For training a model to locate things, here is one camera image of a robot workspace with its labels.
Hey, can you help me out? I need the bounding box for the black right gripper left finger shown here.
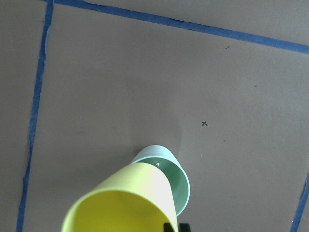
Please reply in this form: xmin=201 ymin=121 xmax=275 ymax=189
xmin=163 ymin=223 xmax=174 ymax=232

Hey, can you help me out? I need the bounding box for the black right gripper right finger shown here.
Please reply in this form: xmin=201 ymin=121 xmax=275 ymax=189
xmin=179 ymin=223 xmax=191 ymax=232

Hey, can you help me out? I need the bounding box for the yellow plastic cup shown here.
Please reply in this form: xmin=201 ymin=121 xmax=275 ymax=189
xmin=61 ymin=163 xmax=178 ymax=232

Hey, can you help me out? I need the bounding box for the green plastic cup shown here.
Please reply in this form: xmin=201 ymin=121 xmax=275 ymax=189
xmin=131 ymin=145 xmax=191 ymax=216

